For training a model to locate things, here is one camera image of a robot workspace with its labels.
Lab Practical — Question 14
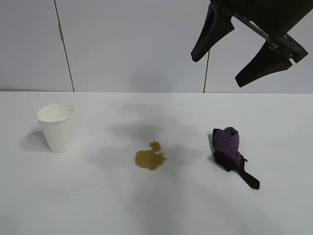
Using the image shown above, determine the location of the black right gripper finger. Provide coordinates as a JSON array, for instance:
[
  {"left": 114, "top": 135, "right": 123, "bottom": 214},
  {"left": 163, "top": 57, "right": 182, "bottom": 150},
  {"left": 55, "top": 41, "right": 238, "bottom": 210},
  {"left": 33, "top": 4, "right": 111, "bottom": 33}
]
[
  {"left": 190, "top": 3, "right": 235, "bottom": 63},
  {"left": 234, "top": 40, "right": 293, "bottom": 88}
]

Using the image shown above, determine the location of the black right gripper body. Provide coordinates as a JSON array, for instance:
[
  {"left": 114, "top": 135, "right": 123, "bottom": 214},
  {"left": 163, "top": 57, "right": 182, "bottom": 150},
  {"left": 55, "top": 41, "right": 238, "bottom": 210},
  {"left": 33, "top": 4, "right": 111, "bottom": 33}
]
[{"left": 209, "top": 0, "right": 313, "bottom": 64}]

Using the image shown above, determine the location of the purple cloth with black trim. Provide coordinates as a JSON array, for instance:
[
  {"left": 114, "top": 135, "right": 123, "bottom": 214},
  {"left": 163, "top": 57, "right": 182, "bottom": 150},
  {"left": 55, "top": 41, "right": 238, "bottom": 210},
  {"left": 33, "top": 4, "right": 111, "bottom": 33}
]
[{"left": 211, "top": 126, "right": 261, "bottom": 190}]

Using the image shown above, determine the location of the white paper cup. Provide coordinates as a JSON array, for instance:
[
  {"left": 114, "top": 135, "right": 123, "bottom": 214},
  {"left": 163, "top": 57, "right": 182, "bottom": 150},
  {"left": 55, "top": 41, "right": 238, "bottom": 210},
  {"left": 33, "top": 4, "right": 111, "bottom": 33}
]
[{"left": 36, "top": 103, "right": 77, "bottom": 154}]

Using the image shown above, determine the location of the brown liquid spill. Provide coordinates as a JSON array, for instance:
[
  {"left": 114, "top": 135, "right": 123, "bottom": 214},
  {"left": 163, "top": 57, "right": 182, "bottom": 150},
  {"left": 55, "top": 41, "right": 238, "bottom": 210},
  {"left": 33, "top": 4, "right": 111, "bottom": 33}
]
[{"left": 134, "top": 141, "right": 169, "bottom": 171}]

